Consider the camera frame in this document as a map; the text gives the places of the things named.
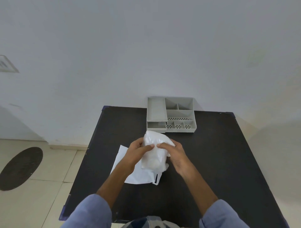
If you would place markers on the person's right forearm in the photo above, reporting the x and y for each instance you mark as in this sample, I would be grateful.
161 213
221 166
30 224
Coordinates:
200 190

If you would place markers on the bundle of clear plastic gloves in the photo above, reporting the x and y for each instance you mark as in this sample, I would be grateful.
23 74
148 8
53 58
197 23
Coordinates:
155 157

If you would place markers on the dark oval floor mat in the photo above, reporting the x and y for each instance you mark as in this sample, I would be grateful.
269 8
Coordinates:
21 168

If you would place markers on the white plastic glove packet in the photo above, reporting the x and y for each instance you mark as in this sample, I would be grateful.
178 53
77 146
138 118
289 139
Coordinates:
138 176

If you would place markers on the person's right hand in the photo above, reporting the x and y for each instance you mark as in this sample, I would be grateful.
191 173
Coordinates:
176 156

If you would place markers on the grey plastic desk organizer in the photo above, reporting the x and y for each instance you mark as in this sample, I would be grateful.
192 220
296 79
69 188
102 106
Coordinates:
181 112

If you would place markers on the blue plaid shirt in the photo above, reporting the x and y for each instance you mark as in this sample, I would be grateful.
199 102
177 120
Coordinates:
89 213

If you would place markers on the person's left hand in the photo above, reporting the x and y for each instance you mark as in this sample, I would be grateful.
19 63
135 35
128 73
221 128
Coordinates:
136 152

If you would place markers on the person's left forearm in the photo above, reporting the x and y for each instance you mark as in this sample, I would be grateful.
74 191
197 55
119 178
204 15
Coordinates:
117 183

